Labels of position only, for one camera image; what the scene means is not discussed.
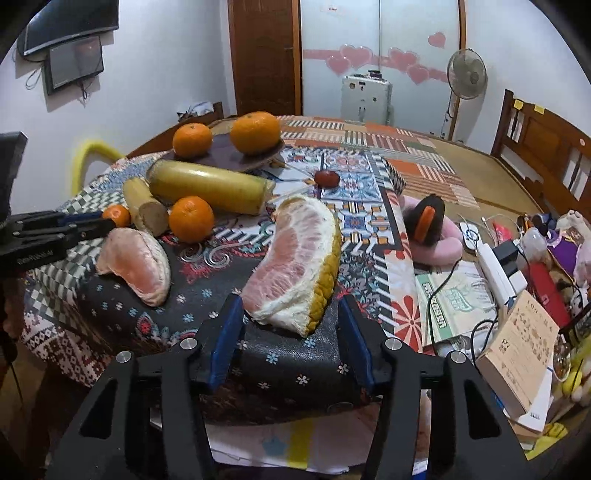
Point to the red jujube fruit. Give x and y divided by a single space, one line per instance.
327 179

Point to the small orange tangerine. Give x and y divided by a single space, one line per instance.
119 214

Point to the clutter on footboard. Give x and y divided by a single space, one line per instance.
196 110

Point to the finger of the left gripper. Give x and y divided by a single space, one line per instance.
80 217
88 229

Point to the colourful patterned tablecloth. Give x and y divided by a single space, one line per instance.
76 319

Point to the large orange on plate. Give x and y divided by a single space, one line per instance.
255 133

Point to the white standing fan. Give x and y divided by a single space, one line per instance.
467 77

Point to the dark purple plate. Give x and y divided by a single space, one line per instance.
224 155

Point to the frosted sliding glass door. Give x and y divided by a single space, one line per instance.
409 42

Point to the wall mounted television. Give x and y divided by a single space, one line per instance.
63 20

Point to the yellow foam tube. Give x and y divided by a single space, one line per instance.
88 152

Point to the green white paper packet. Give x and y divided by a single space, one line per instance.
464 301

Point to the white metal appliance box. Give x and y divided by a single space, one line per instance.
367 98

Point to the peeled pink pomelo segment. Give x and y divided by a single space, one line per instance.
139 259

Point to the wooden footboard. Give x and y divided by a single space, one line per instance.
163 141

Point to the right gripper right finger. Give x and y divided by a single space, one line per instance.
470 436

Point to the small wall monitor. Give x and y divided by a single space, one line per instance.
72 62

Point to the tan paperback book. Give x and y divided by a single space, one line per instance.
516 361

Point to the pink plush toy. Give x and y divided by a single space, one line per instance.
448 250

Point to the wooden headboard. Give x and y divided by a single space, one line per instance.
548 155

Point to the black orange headphone earcup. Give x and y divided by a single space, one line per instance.
424 221

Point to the red packet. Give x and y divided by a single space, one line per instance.
547 294

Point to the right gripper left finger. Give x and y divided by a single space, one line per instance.
141 420

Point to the short yellow sugarcane piece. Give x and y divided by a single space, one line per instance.
147 213

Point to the brown wooden door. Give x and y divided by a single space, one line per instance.
265 47

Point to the long yellow sugarcane piece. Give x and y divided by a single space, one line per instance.
224 190

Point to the white power strip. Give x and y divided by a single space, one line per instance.
499 282

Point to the patchwork striped bed mat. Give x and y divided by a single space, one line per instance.
416 157

